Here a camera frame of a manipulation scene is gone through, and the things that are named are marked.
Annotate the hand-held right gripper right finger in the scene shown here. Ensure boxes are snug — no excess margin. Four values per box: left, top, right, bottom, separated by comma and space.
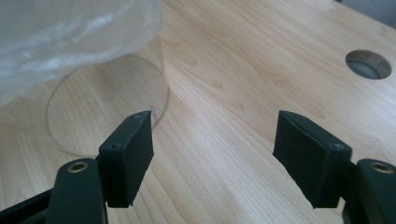
272, 110, 353, 209

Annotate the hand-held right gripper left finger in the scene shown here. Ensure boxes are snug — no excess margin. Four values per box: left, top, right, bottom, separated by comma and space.
98, 110, 155, 209

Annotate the clear round container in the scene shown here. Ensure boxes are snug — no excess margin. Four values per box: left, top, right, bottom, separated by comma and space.
0, 0, 171, 159

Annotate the clear plastic bag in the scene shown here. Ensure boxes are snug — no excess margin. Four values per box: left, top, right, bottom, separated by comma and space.
0, 0, 164, 107

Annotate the round table cable hole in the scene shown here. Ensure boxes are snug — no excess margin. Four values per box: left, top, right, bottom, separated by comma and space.
345, 49, 393, 80

